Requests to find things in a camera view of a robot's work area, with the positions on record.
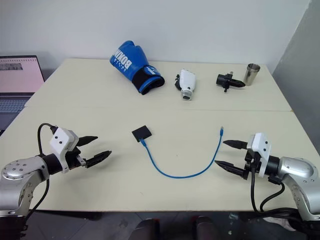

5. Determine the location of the small black square box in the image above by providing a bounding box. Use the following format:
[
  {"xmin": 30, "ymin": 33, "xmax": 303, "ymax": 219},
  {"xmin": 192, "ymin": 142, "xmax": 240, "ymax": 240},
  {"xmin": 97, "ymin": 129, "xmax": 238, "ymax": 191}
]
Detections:
[{"xmin": 131, "ymin": 123, "xmax": 154, "ymax": 144}]

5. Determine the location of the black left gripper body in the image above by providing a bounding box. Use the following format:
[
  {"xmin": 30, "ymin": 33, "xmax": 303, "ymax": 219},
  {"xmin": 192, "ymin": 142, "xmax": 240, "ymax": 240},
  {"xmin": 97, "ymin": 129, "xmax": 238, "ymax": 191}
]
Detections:
[{"xmin": 65, "ymin": 145, "xmax": 88, "ymax": 171}]

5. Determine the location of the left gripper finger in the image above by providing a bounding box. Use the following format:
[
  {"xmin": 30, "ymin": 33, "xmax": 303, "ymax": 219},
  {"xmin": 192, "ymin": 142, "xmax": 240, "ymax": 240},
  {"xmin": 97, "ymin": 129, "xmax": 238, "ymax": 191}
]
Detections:
[
  {"xmin": 76, "ymin": 135, "xmax": 99, "ymax": 149},
  {"xmin": 85, "ymin": 150, "xmax": 112, "ymax": 169}
]

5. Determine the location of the stainless steel cup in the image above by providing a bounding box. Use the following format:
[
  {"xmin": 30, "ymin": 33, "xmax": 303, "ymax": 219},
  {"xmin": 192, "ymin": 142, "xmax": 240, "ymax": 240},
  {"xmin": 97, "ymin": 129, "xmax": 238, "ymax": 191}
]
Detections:
[{"xmin": 242, "ymin": 62, "xmax": 262, "ymax": 87}]

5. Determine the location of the blue Ethernet cable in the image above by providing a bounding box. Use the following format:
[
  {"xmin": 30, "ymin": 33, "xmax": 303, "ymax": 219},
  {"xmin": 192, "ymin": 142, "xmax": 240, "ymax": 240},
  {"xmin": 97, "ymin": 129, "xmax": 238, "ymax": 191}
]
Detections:
[{"xmin": 140, "ymin": 125, "xmax": 225, "ymax": 179}]

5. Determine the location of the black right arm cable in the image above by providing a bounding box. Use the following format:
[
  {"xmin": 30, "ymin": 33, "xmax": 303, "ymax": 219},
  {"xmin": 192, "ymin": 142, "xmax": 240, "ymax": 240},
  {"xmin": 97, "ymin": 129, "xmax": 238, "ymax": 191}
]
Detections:
[{"xmin": 250, "ymin": 159, "xmax": 305, "ymax": 221}]

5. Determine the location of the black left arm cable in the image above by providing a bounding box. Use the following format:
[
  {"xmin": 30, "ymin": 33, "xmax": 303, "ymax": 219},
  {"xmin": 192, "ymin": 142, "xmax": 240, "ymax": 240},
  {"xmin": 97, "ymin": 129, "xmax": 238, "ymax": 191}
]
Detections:
[{"xmin": 24, "ymin": 122, "xmax": 60, "ymax": 221}]

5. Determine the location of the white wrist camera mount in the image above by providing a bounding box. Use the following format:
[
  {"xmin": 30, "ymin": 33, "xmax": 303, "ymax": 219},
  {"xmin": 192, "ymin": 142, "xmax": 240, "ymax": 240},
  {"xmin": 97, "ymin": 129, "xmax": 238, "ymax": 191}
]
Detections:
[
  {"xmin": 246, "ymin": 132, "xmax": 273, "ymax": 179},
  {"xmin": 49, "ymin": 127, "xmax": 80, "ymax": 174}
]

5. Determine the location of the white robotic hand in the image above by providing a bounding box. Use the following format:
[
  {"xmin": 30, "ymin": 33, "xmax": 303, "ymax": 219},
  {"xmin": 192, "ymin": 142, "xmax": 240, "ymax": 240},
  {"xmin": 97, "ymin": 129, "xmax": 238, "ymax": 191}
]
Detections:
[{"xmin": 174, "ymin": 68, "xmax": 197, "ymax": 102}]

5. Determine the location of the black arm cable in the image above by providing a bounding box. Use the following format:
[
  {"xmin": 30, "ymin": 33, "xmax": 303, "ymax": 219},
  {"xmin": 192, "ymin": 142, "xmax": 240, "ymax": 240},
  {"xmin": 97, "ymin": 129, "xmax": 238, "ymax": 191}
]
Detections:
[
  {"xmin": 24, "ymin": 122, "xmax": 60, "ymax": 221},
  {"xmin": 250, "ymin": 159, "xmax": 305, "ymax": 221}
]

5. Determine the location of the blue boxing glove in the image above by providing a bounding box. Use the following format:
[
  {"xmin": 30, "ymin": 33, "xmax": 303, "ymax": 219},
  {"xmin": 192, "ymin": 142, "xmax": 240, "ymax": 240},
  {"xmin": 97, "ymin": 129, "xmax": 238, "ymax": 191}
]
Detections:
[{"xmin": 109, "ymin": 40, "xmax": 166, "ymax": 96}]

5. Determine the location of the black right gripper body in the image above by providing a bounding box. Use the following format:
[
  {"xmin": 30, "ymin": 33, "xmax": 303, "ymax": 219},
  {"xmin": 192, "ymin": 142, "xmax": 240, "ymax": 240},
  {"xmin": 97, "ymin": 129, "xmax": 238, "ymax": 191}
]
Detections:
[{"xmin": 243, "ymin": 148, "xmax": 262, "ymax": 181}]

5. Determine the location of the open laptop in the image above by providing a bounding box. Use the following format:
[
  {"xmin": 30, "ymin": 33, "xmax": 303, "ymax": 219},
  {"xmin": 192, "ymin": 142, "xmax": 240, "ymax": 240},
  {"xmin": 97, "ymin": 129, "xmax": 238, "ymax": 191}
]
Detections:
[{"xmin": 0, "ymin": 55, "xmax": 47, "ymax": 137}]

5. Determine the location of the dark rounded shape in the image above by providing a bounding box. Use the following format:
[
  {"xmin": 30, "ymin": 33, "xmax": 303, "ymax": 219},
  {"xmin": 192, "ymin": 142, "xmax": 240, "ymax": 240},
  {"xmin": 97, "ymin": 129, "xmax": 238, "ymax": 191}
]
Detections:
[
  {"xmin": 195, "ymin": 215, "xmax": 222, "ymax": 240},
  {"xmin": 134, "ymin": 217, "xmax": 161, "ymax": 240}
]

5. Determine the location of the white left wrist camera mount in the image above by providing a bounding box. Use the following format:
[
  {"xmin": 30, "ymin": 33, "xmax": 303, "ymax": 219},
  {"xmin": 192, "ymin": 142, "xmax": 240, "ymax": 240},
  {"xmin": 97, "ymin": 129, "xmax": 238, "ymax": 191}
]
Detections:
[{"xmin": 49, "ymin": 127, "xmax": 80, "ymax": 174}]

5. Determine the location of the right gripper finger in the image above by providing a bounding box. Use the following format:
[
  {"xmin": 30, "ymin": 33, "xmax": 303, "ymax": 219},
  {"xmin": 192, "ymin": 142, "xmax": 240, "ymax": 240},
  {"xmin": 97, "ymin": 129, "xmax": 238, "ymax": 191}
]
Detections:
[
  {"xmin": 214, "ymin": 160, "xmax": 247, "ymax": 180},
  {"xmin": 222, "ymin": 139, "xmax": 249, "ymax": 151}
]

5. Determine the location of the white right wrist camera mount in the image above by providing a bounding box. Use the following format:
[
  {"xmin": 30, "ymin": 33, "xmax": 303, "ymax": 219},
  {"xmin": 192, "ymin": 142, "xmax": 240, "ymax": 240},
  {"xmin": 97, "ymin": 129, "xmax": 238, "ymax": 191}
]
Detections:
[{"xmin": 246, "ymin": 132, "xmax": 273, "ymax": 179}]

